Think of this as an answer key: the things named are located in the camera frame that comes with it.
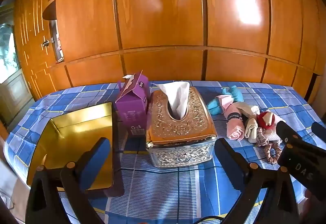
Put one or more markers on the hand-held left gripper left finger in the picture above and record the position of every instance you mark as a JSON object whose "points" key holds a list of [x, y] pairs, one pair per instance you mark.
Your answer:
{"points": [[99, 155]]}

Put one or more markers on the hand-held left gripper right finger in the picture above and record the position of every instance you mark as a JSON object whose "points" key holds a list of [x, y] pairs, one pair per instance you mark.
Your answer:
{"points": [[226, 157]]}

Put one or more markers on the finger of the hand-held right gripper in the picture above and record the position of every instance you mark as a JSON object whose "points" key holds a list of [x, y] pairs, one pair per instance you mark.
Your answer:
{"points": [[320, 131], [289, 133]]}

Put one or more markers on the white knitted sock teal stripe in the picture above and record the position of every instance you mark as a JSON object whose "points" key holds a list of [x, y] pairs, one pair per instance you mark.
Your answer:
{"points": [[273, 135]]}

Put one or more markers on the brown patterned scrunchie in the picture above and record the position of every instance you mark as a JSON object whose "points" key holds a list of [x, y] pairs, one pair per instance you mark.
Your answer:
{"points": [[273, 155]]}

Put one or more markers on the pink towel roll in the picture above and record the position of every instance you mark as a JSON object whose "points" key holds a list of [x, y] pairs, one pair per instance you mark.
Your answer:
{"points": [[234, 129]]}

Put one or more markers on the gold metal tray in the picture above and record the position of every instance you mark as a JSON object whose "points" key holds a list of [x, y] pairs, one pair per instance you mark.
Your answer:
{"points": [[73, 132]]}

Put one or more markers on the cream sock bundle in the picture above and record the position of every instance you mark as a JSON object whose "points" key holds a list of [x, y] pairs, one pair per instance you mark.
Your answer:
{"points": [[250, 127]]}

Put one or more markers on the teal and pink sock bundle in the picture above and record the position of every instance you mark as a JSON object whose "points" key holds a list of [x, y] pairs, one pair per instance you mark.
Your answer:
{"points": [[235, 94]]}

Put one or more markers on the purple carton box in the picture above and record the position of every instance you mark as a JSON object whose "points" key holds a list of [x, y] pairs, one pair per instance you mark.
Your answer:
{"points": [[132, 112]]}

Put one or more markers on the ornate gold tissue box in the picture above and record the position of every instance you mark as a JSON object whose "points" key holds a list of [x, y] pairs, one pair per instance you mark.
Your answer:
{"points": [[178, 132]]}

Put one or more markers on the blue plaid bed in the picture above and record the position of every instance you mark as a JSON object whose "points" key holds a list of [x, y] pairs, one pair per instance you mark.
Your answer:
{"points": [[163, 188]]}

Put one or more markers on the white tissue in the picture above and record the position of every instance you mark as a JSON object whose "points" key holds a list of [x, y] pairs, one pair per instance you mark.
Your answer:
{"points": [[175, 96]]}

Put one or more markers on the pink printed packets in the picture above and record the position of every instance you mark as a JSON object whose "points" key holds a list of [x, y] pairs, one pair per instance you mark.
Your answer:
{"points": [[60, 48]]}

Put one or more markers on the metal door knob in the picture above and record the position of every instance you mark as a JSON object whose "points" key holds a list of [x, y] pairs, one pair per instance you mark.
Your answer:
{"points": [[45, 44]]}

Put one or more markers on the glass panel door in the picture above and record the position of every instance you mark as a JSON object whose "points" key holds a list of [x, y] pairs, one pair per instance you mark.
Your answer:
{"points": [[11, 43]]}

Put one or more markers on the wooden wardrobe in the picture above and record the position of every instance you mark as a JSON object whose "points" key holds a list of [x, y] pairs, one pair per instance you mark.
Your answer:
{"points": [[163, 22]]}

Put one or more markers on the dark rounded corner shelf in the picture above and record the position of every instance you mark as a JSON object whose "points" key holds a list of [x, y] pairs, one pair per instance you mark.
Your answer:
{"points": [[49, 11]]}

